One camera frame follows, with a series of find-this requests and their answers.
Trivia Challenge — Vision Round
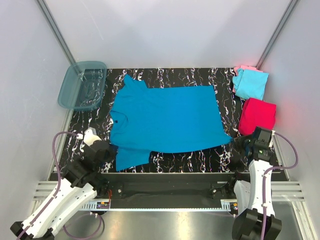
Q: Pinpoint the blue t shirt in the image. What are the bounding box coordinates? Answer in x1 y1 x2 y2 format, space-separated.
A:
110 75 232 171

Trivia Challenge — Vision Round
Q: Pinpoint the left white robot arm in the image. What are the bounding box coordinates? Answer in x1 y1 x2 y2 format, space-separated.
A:
10 140 114 240

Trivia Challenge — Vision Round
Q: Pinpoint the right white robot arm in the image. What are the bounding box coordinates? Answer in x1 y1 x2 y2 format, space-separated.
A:
227 127 282 240

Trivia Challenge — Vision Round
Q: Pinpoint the red folded shirt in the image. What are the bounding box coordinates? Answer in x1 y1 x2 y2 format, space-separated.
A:
238 97 277 136

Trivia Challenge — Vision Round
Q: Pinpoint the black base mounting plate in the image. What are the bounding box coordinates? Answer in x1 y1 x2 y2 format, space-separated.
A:
103 172 250 206

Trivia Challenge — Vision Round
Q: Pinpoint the light blue folded shirt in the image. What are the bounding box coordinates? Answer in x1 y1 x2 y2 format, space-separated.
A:
232 68 269 101

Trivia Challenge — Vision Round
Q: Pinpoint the teal plastic bin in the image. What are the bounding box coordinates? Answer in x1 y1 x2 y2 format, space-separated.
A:
57 61 107 112

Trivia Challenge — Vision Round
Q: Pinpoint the pink folded shirt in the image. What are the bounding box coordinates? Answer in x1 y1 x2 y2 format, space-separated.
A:
233 65 261 77

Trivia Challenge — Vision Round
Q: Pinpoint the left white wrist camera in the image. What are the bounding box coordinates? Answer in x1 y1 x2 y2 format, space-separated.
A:
76 127 102 146

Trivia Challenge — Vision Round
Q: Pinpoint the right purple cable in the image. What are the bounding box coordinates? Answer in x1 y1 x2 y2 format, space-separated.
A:
206 132 300 240

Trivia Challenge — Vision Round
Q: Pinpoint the purple cable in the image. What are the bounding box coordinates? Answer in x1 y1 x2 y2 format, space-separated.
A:
14 131 105 240
206 132 300 240

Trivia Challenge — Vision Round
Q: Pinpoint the white slotted cable duct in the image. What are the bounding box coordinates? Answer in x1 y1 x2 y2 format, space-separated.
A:
79 201 231 212

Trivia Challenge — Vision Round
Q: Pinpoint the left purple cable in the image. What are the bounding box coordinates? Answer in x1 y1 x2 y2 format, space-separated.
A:
14 131 105 240

